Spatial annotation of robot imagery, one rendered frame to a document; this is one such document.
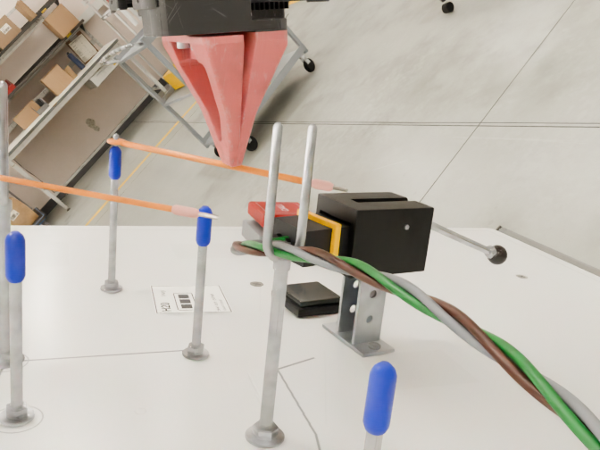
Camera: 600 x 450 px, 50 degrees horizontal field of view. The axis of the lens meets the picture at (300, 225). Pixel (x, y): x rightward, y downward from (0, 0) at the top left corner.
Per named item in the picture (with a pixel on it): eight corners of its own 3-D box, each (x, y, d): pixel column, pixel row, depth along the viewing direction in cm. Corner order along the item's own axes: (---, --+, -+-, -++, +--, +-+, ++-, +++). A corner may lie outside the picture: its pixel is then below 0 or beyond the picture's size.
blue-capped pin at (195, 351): (212, 358, 36) (224, 209, 34) (187, 362, 35) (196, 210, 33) (203, 346, 37) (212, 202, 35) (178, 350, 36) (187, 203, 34)
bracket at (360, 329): (395, 352, 39) (406, 274, 38) (362, 358, 38) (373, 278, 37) (352, 322, 43) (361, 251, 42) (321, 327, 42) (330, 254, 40)
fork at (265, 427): (274, 422, 30) (305, 120, 27) (293, 443, 29) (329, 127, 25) (236, 430, 29) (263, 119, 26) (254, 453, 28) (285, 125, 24)
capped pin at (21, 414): (9, 406, 29) (6, 224, 27) (41, 411, 29) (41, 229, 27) (-9, 424, 28) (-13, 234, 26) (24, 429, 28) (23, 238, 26)
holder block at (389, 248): (425, 271, 39) (435, 207, 38) (348, 279, 36) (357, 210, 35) (382, 250, 42) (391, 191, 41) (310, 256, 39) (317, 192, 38)
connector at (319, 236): (365, 257, 37) (370, 224, 37) (298, 268, 34) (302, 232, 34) (332, 243, 39) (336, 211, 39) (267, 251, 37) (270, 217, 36)
